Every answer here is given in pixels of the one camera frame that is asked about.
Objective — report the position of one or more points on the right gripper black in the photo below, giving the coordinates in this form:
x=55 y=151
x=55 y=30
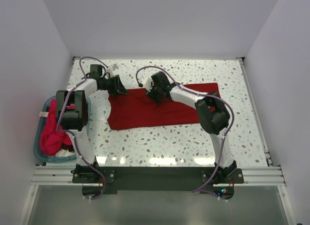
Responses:
x=150 y=93

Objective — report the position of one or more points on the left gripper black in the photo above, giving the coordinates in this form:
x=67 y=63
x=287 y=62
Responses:
x=118 y=87

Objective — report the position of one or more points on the dark red t-shirt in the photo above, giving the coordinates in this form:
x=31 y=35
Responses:
x=137 y=110

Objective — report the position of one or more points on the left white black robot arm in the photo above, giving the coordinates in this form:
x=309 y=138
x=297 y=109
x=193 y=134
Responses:
x=72 y=108

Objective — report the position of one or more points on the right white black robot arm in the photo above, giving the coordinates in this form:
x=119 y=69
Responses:
x=212 y=114

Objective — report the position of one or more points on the pink t-shirt in basket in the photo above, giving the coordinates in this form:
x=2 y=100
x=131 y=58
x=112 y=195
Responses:
x=51 y=140

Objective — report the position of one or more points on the white cloth in basket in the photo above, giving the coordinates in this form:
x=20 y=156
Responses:
x=64 y=153

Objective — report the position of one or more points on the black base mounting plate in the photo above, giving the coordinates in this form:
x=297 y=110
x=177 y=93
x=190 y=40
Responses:
x=111 y=180

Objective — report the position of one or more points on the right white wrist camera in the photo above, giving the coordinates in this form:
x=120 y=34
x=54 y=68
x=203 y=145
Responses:
x=147 y=83

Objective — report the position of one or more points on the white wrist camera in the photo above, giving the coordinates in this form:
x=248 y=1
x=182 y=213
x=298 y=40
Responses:
x=147 y=83
x=111 y=70

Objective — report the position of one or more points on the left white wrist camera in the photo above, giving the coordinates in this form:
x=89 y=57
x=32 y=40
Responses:
x=111 y=70

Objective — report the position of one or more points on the aluminium frame rail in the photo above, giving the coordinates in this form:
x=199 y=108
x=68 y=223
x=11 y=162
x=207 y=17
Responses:
x=253 y=176

